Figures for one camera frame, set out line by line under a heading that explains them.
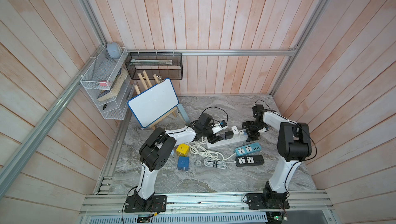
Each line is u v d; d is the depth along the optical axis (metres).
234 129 0.91
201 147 0.91
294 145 0.53
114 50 0.82
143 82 0.84
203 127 0.75
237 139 0.93
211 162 0.84
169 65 0.88
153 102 0.85
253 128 0.85
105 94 0.79
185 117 1.01
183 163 0.82
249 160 0.85
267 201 0.67
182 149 0.86
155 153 0.52
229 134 0.92
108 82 0.69
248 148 0.90
